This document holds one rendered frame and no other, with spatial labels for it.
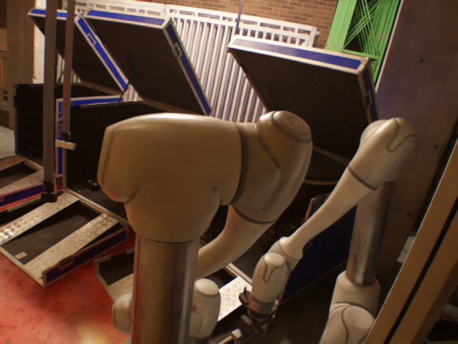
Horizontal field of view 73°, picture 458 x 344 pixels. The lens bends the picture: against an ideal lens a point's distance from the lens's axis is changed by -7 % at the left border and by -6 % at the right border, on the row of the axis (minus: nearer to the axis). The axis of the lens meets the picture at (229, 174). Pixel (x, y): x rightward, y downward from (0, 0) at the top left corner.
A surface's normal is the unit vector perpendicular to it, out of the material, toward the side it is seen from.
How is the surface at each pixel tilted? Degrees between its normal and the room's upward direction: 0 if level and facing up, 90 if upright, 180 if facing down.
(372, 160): 84
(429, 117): 90
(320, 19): 90
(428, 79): 90
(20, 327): 0
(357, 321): 5
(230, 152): 55
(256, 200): 116
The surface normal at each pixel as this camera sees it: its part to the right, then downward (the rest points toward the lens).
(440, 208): -0.75, 0.11
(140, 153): 0.10, -0.15
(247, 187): 0.32, 0.56
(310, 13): -0.41, 0.25
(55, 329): 0.18, -0.92
